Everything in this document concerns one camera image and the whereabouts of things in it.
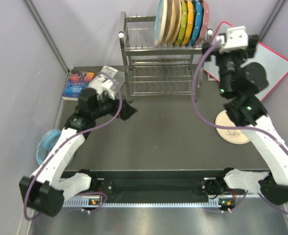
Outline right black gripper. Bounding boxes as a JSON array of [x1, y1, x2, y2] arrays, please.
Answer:
[[201, 35, 258, 98]]

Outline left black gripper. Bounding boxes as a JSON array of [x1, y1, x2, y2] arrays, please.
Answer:
[[91, 90, 138, 121]]

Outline beige bird plate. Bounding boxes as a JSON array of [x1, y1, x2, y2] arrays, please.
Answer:
[[161, 0, 176, 45], [168, 0, 182, 46]]

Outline cream green plate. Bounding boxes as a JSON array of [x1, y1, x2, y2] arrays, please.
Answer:
[[215, 110, 250, 145]]

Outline white blue leaf plate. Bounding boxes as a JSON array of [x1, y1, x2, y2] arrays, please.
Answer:
[[154, 0, 168, 47]]

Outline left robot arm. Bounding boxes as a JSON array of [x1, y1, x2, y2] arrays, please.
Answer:
[[19, 88, 137, 221]]

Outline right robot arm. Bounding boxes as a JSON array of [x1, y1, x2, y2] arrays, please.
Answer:
[[199, 35, 288, 205]]

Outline steel two-tier dish rack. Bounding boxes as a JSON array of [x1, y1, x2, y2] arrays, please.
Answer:
[[118, 11, 202, 102]]

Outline grey white booklet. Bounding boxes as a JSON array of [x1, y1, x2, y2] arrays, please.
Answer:
[[96, 66, 125, 87]]

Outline pink framed whiteboard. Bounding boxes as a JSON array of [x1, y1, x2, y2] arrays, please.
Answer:
[[203, 21, 288, 101]]

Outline green polka dot plate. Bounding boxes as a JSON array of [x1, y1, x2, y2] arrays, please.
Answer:
[[175, 0, 188, 46]]

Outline blue orange paperback book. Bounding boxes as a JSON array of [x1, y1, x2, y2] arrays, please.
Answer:
[[62, 70, 95, 101]]

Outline pink polka dot plate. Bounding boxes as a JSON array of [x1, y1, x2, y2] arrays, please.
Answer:
[[195, 0, 210, 45]]

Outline yellow polka dot plate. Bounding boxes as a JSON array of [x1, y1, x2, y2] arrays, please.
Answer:
[[182, 0, 194, 46]]

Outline blue polka dot plate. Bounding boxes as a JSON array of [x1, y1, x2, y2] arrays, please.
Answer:
[[189, 0, 204, 47]]

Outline light blue headphones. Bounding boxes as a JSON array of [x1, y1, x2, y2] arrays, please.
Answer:
[[36, 129, 75, 168]]

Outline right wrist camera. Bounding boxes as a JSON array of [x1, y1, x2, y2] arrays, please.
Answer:
[[214, 26, 248, 53]]

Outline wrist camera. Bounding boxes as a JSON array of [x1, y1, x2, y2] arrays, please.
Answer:
[[88, 74, 121, 100], [214, 26, 248, 53]]

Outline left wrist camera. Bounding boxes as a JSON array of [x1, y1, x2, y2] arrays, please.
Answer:
[[88, 74, 121, 100]]

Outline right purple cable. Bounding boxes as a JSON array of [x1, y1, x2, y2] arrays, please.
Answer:
[[191, 41, 288, 216]]

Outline grey slotted cable duct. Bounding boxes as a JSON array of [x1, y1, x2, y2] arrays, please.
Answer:
[[63, 196, 234, 209]]

